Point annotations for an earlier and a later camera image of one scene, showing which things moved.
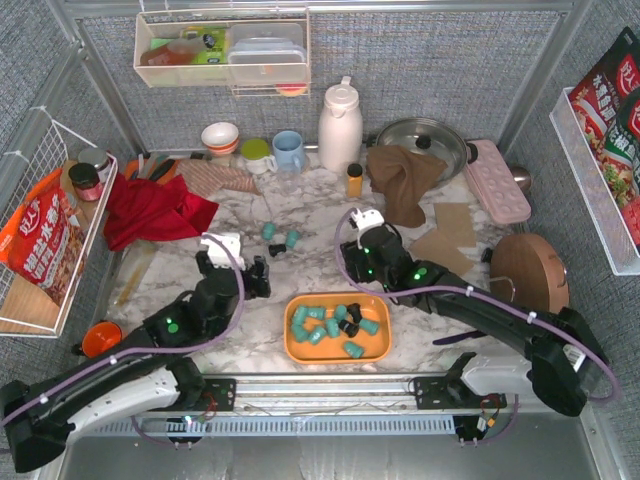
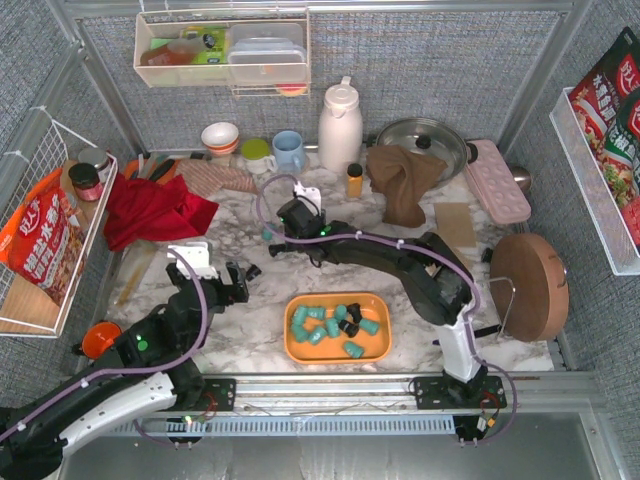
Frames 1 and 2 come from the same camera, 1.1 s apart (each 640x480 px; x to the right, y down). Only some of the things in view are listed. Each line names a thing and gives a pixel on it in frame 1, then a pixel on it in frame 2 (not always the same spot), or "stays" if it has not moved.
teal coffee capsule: (369, 326) stays
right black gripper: (353, 257) -> (291, 248)
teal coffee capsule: (354, 350) stays
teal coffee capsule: (317, 335) stays
